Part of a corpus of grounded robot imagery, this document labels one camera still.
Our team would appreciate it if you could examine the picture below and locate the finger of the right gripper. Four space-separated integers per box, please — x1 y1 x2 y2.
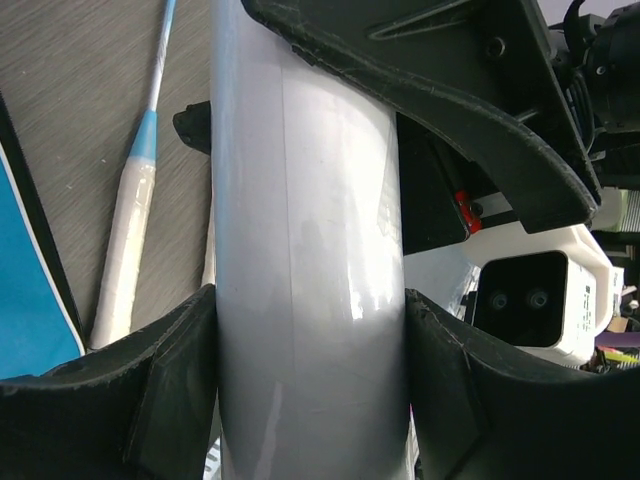
243 1 600 233
172 101 211 155

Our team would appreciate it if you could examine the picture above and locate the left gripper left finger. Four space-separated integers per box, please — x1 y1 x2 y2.
1 285 218 479

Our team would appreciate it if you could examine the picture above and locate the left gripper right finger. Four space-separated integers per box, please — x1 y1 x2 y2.
405 289 639 479

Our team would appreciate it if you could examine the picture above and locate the white shuttlecock tube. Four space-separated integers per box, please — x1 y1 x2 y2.
211 1 413 479

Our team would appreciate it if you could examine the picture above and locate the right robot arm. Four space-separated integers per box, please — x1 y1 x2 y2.
240 1 639 253

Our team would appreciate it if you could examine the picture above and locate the left blue badminton racket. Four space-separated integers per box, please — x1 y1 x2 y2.
89 0 176 350

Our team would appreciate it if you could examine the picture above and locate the blue badminton racket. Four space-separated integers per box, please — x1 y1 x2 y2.
201 203 216 285
89 0 176 350

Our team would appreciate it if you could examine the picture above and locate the right blue badminton racket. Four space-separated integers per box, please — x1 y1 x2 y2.
201 203 216 285

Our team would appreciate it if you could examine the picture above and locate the blue racket bag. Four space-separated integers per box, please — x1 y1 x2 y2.
1 103 85 379

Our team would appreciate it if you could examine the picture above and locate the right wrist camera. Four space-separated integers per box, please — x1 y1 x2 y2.
463 222 624 368

